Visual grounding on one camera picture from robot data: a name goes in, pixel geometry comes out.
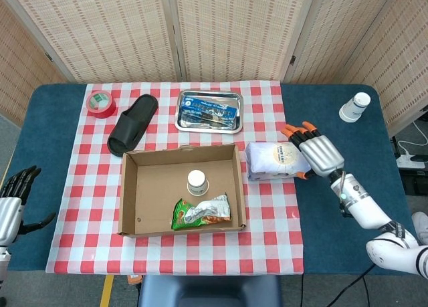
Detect white single paper cup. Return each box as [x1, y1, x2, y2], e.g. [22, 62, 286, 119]
[186, 170, 210, 197]

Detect red white checkered tablecloth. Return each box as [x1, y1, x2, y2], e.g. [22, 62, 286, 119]
[45, 80, 304, 276]

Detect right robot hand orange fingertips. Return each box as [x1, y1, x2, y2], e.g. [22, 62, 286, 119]
[280, 121, 345, 180]

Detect woven bamboo folding screen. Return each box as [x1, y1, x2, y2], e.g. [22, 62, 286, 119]
[0, 0, 428, 136]

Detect dark blue padded seat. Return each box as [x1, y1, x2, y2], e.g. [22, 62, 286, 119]
[138, 274, 284, 307]

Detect stack of white paper cups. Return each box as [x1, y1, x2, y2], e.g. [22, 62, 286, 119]
[338, 92, 372, 123]

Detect green snack packet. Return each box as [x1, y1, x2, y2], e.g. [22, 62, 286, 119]
[171, 193, 232, 231]

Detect black slide slipper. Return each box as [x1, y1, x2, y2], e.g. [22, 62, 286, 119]
[106, 94, 159, 158]

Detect white power strip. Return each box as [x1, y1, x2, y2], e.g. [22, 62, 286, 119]
[396, 155, 426, 169]

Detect white shoe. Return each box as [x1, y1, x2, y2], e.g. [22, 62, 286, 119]
[411, 211, 428, 247]

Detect white plastic tissue pack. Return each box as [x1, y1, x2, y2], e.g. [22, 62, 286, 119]
[245, 141, 312, 182]

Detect red tape roll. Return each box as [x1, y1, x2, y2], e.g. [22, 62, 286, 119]
[85, 90, 117, 119]

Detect white power cable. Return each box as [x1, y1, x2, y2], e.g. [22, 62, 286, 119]
[399, 120, 428, 157]

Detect blue packet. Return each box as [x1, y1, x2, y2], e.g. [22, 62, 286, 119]
[178, 96, 239, 124]

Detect open brown cardboard box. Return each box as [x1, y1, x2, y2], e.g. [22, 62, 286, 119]
[117, 143, 247, 238]

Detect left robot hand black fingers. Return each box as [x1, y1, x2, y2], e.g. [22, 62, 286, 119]
[0, 165, 57, 247]

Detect shiny metal tray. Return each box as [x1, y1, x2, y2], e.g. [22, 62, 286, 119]
[174, 89, 244, 134]

